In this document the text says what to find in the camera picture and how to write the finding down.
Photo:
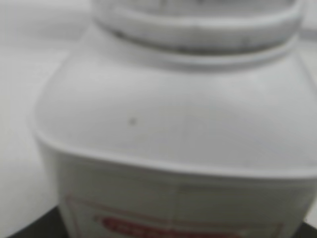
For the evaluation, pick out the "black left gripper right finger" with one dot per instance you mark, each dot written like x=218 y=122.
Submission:
x=308 y=231

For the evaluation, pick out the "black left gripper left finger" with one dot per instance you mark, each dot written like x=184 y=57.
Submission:
x=49 y=225

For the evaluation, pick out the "white yili changqing yogurt bottle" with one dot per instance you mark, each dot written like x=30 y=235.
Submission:
x=142 y=143

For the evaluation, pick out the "white plastic bottle cap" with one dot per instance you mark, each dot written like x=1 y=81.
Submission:
x=202 y=26

